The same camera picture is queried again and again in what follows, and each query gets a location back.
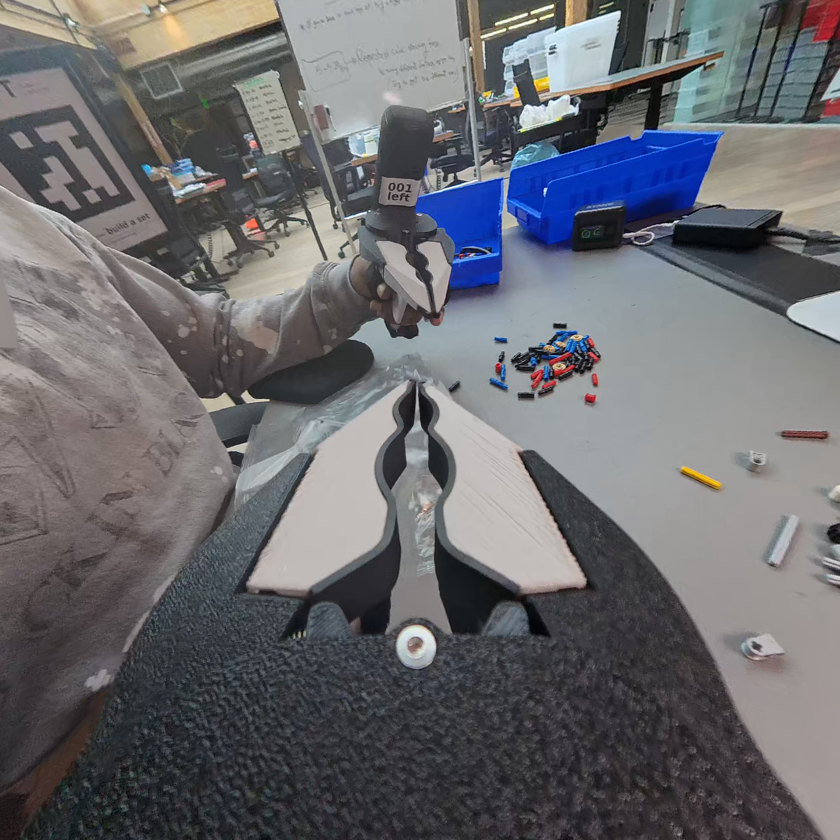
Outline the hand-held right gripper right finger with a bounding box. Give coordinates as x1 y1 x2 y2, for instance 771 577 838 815
418 382 588 597

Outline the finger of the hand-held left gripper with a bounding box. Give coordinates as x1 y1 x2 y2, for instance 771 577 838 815
422 241 454 316
378 240 435 316

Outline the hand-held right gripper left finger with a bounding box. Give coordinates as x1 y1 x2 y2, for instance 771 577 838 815
246 381 417 598

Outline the small clear parts bag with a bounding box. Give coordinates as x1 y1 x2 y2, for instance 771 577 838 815
235 353 454 581

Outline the person's left forearm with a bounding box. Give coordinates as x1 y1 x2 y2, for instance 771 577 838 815
161 259 368 401

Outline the grey desk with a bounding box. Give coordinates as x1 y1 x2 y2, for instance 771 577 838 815
233 223 840 837

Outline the wooden top standing desk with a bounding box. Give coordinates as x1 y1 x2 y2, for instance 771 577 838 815
482 51 725 132

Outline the person's left hand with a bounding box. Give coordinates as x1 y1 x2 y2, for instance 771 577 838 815
350 256 445 330

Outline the short blue storage bin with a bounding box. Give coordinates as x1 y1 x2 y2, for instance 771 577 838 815
415 177 505 290

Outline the whiteboard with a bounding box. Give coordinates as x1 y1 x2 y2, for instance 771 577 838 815
276 0 468 139

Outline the black office chair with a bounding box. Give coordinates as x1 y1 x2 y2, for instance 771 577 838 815
220 190 280 266
252 154 309 237

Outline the black chair seat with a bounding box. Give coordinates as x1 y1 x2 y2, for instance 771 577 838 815
211 402 270 450

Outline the black chair armrest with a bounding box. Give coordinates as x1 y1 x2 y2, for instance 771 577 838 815
248 340 375 406

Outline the white paper chart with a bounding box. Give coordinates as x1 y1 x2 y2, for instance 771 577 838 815
233 71 303 155

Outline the pile of blue black red pins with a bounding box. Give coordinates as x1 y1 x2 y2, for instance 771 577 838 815
489 322 601 404

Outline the black device with display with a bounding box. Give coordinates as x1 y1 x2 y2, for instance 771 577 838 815
571 200 626 252

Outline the long blue storage bin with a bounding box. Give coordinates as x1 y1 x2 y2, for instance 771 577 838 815
507 129 724 245

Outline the translucent storage box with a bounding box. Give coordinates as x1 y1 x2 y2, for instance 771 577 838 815
545 10 622 93

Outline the person's grey patterned hoodie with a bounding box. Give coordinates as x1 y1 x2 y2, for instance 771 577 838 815
0 187 237 795

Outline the light grey axle rod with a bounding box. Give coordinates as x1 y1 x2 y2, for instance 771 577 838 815
764 514 802 568

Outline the black flat box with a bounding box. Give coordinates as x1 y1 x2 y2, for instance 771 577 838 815
672 206 784 249

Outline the pile of yellow grey bricks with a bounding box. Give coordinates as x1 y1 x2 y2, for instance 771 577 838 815
817 484 840 588

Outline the black white marker board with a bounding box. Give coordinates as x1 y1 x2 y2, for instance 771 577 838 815
0 46 172 253

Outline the white book stand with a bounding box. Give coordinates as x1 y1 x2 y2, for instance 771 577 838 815
786 292 840 343

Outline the shelf of small drawers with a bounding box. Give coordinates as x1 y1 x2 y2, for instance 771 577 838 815
676 0 840 126

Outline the white cable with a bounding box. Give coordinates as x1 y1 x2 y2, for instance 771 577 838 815
623 220 680 247

